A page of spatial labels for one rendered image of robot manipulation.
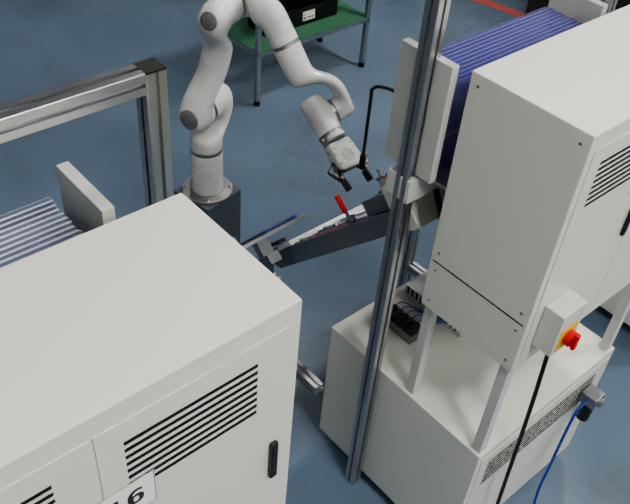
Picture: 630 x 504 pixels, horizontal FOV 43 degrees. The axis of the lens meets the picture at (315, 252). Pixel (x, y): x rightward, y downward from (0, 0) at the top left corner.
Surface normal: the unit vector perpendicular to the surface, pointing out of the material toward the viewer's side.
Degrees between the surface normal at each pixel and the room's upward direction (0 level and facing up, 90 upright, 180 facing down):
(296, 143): 0
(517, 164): 90
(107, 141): 0
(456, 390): 0
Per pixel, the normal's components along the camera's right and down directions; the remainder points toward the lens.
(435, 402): 0.07, -0.75
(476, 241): -0.76, 0.40
